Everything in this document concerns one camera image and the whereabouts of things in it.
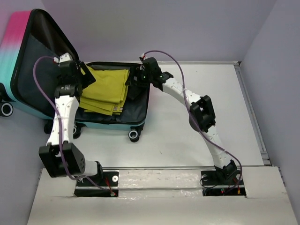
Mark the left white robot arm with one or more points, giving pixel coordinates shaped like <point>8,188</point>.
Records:
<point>60,156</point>

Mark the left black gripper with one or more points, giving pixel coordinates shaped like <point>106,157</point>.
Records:
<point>88,78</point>

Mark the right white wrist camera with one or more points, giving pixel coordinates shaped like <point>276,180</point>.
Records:
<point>142,58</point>

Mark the pink and teal suitcase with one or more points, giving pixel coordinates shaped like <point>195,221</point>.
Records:
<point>29,57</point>

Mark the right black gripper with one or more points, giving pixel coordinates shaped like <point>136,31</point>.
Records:
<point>130,80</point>

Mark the yellow-green cloth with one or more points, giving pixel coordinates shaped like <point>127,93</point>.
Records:
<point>107,95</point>

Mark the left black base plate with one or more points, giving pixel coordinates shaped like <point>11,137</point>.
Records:
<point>108,186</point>

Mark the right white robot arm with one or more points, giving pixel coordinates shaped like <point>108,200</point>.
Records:
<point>202,117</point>

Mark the black pouch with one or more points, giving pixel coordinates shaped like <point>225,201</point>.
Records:
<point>134,91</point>

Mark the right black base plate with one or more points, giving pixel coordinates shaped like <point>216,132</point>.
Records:
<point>212,186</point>

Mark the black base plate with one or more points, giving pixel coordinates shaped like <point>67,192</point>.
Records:
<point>108,186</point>
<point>212,186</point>

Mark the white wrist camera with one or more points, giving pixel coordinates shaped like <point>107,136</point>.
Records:
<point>142,58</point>
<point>65,58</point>

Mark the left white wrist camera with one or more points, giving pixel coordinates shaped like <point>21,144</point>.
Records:
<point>65,58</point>

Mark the aluminium rail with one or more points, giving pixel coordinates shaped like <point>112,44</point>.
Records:
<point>161,168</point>

